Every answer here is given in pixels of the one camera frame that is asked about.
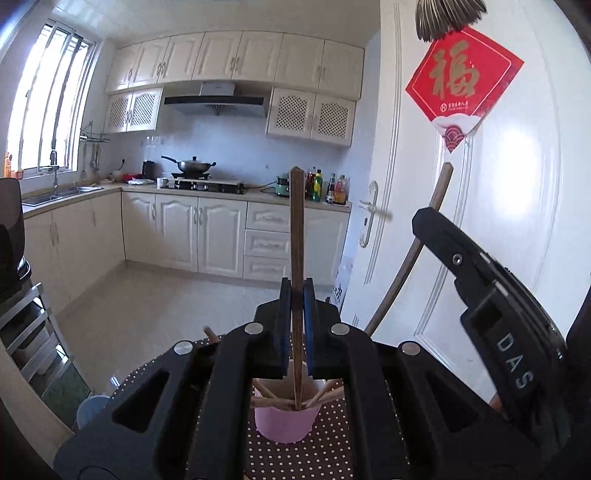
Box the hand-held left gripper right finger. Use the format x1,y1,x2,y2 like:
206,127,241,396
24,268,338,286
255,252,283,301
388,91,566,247
304,277,539,480

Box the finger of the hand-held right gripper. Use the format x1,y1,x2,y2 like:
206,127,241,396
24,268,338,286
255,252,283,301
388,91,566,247
411,207,491,286

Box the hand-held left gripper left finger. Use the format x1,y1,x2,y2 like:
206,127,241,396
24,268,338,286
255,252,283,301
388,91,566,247
54,277,293,480

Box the pile of wooden chopsticks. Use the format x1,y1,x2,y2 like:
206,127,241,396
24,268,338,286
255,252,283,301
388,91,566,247
253,377,346,412

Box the pink cup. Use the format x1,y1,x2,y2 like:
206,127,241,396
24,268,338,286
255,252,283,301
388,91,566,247
253,377,320,445

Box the white panel door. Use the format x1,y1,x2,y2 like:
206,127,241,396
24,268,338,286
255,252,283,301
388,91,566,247
341,0,591,407

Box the brown polka dot tablecloth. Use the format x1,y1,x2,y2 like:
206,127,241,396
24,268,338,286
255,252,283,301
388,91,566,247
115,336,366,480

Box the cream lower kitchen cabinets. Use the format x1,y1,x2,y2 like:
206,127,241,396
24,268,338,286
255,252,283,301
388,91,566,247
23,188,352,306

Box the cream kitchen cabinets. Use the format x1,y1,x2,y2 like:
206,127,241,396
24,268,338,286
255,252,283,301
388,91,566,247
104,31,366,100
23,188,352,306

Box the red diamond door poster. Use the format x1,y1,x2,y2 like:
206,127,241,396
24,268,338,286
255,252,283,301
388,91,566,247
405,25,526,155

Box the black gas stove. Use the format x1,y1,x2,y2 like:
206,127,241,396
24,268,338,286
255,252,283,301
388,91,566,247
171,173,246,195

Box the cream lattice-door cabinet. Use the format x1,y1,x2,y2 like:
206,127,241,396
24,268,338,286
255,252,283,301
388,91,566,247
102,86,164,135
266,86,357,148

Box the steel wok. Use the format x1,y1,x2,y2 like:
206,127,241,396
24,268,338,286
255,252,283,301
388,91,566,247
160,155,217,175

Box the blue plastic bin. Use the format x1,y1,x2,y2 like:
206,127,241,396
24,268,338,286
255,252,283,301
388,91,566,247
76,394,112,428

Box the dark fan-shaped hanging ornament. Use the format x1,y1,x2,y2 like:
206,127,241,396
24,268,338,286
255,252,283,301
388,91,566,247
414,0,488,42

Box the steel range hood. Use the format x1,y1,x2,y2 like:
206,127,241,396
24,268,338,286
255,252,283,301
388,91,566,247
163,82,269,117

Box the metal shelf rack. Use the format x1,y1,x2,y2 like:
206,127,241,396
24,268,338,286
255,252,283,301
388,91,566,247
0,281,77,398

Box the steel kitchen sink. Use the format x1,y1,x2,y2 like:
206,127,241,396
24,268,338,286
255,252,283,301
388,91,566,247
21,185,105,208

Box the cream upper kitchen cabinets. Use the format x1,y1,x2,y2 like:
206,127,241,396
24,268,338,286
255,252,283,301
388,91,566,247
104,31,366,100

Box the chrome kitchen faucet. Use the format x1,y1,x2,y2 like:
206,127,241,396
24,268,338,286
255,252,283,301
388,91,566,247
48,150,61,197

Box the barred kitchen window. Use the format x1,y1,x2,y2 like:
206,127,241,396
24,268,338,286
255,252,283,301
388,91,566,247
4,20,99,180

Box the silver door handle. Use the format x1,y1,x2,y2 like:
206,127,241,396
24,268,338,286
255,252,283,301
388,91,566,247
358,180,394,248

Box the wall utensil rack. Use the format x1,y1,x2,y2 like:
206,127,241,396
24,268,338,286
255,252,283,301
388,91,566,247
79,120,112,182

